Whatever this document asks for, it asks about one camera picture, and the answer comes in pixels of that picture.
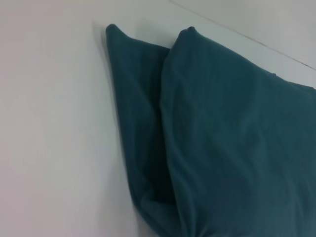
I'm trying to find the teal t-shirt with white lettering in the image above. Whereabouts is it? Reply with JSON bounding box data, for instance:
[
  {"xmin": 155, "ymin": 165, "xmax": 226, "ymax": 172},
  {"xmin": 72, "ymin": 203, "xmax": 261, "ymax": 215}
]
[{"xmin": 105, "ymin": 23, "xmax": 316, "ymax": 237}]

